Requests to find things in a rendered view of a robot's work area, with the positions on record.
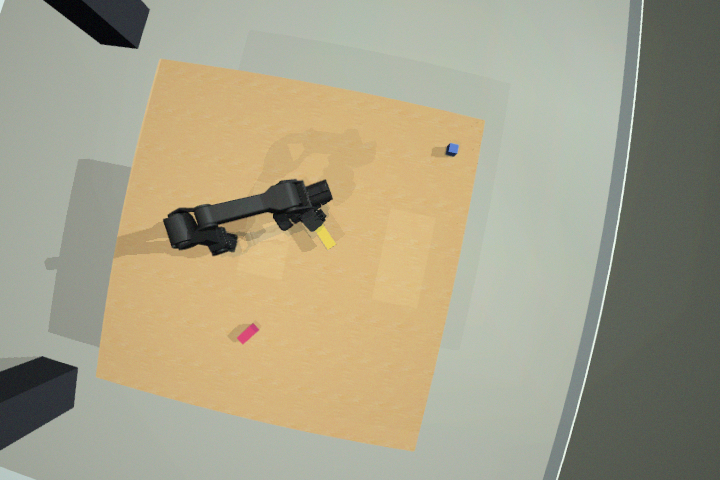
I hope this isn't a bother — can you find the blue cube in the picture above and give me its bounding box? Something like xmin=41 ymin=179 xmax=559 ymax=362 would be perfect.
xmin=445 ymin=143 xmax=459 ymax=157

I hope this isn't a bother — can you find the yellow bar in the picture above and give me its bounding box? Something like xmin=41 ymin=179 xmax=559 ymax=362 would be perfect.
xmin=315 ymin=224 xmax=336 ymax=249

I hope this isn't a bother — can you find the pink rectangular bar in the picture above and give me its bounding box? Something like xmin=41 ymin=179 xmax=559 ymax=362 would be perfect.
xmin=237 ymin=323 xmax=259 ymax=345

